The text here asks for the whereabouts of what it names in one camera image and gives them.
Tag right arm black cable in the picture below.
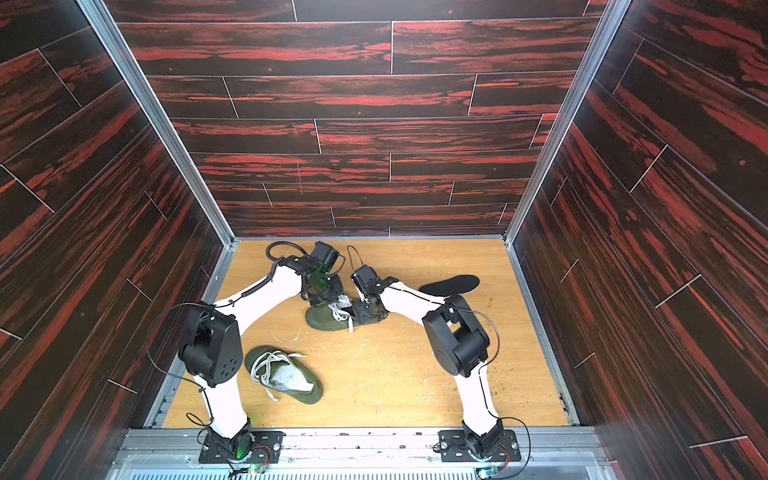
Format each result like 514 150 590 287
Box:
346 244 533 480

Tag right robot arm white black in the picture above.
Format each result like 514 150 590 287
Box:
352 265 504 458

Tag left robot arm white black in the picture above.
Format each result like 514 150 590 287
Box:
178 242 343 459

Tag aluminium front rail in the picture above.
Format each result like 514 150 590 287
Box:
107 427 619 479

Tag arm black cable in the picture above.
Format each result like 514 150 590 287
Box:
346 244 533 480
145 241 313 433

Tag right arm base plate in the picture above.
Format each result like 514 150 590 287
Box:
433 429 521 463

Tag far black insole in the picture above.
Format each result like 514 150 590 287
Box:
418 274 480 297

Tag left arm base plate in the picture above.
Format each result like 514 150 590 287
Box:
198 429 284 465

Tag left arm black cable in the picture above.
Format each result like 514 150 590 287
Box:
145 241 313 433

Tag green shoe white laces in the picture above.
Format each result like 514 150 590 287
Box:
244 345 323 405
305 295 388 332

